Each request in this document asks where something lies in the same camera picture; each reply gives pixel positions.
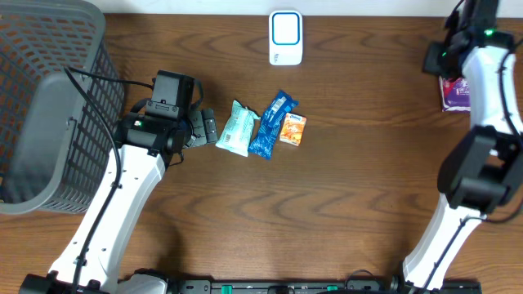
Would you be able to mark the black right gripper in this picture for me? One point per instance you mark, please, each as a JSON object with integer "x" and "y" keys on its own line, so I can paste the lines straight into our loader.
{"x": 432, "y": 64}

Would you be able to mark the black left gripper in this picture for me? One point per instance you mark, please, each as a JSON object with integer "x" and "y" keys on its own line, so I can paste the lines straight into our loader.
{"x": 203, "y": 127}

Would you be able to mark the mint green wipes packet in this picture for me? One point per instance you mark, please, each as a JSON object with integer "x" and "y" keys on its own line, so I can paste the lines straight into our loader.
{"x": 238, "y": 130}

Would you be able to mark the purple noodle packet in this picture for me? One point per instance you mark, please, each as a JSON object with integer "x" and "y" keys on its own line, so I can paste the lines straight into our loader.
{"x": 455, "y": 95}

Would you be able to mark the blue snack wrapper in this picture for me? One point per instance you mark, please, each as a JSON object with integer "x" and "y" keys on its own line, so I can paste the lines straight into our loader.
{"x": 271, "y": 120}

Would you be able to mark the orange tissue packet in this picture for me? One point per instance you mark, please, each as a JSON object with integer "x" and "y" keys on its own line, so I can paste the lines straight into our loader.
{"x": 292, "y": 129}

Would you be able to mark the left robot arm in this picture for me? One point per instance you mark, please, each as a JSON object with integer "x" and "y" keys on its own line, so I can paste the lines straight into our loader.
{"x": 91, "y": 262}

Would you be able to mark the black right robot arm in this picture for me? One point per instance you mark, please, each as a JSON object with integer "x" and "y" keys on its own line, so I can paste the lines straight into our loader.
{"x": 484, "y": 170}

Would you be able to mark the white barcode scanner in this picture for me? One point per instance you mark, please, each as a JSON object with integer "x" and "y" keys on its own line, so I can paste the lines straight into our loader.
{"x": 285, "y": 38}

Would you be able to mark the grey plastic mesh basket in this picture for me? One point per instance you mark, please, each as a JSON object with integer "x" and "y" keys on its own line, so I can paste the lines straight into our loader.
{"x": 58, "y": 90}

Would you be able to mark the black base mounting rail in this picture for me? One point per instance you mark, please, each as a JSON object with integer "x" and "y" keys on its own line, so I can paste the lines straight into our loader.
{"x": 360, "y": 281}

